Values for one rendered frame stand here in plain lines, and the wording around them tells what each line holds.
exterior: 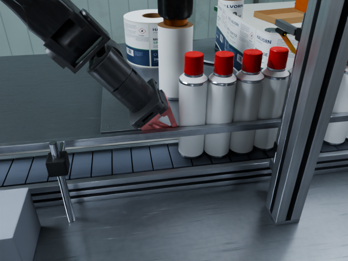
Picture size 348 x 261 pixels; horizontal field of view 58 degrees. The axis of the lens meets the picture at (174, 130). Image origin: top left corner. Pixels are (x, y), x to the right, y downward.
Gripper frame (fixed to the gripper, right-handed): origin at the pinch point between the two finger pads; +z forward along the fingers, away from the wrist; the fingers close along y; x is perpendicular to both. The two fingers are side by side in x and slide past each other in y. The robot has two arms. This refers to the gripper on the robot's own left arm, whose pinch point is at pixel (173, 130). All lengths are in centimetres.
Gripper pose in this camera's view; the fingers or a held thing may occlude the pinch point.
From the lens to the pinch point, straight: 61.1
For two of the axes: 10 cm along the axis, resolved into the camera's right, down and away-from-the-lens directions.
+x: -7.6, 6.0, 2.3
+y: -1.7, -5.3, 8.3
